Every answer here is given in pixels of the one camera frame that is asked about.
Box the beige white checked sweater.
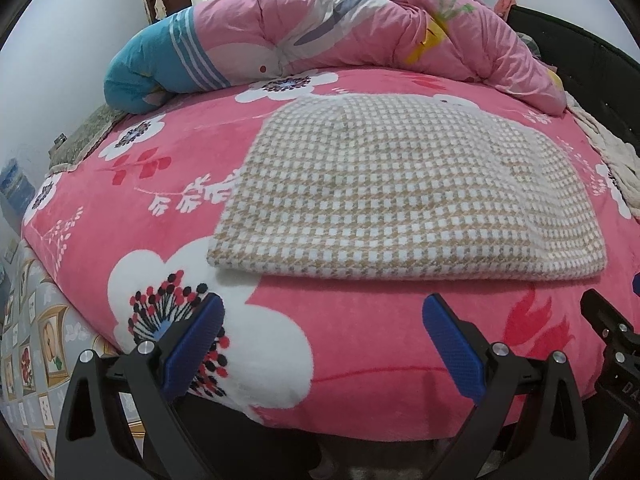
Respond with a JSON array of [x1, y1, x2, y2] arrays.
[[206, 94, 608, 281]]

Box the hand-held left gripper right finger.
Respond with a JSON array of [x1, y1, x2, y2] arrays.
[[421, 292, 593, 480]]

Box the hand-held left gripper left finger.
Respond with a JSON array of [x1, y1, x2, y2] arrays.
[[55, 292, 226, 480]]

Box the blue bottle pack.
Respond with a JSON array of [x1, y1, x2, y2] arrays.
[[0, 157, 37, 211]]

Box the grey-green patterned mat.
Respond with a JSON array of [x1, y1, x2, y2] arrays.
[[49, 105, 126, 173]]

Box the pink printed quilt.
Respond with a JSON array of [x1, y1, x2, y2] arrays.
[[103, 0, 568, 116]]

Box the cream knitted blanket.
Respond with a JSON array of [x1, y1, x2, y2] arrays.
[[567, 102, 640, 221]]

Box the pink floral bed blanket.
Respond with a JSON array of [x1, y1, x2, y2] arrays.
[[22, 67, 640, 441]]

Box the grey picture-print bed sheet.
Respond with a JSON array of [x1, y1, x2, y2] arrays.
[[0, 240, 151, 480]]

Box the black bed headboard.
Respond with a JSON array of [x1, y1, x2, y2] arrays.
[[505, 2, 640, 161]]

